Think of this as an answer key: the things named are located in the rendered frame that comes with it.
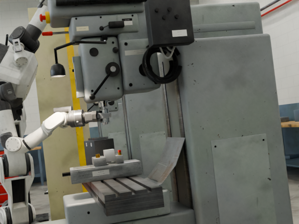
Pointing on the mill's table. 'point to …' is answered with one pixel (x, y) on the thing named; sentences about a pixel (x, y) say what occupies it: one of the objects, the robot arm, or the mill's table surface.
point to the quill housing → (100, 70)
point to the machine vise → (106, 170)
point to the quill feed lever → (111, 70)
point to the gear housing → (90, 20)
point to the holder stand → (97, 147)
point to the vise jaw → (101, 161)
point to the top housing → (88, 11)
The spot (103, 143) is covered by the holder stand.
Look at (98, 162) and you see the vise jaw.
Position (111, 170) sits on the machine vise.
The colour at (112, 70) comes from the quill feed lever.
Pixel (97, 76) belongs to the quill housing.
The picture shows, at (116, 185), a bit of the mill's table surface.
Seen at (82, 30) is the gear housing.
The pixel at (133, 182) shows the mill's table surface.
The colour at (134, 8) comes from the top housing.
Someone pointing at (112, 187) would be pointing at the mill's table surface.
